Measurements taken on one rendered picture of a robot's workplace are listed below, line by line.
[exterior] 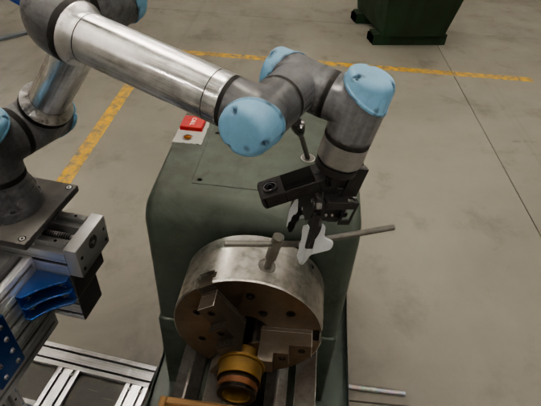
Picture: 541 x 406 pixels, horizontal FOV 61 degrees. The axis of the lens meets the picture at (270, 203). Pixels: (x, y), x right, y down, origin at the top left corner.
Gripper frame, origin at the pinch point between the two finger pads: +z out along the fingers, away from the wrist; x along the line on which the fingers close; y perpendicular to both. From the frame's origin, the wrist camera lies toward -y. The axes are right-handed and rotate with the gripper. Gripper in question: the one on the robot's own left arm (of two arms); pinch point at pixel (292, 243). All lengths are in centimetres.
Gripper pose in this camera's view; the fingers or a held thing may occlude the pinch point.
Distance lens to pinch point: 87.6
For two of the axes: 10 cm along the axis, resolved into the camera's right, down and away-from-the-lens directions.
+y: 9.5, 0.2, 3.2
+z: -2.4, 7.3, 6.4
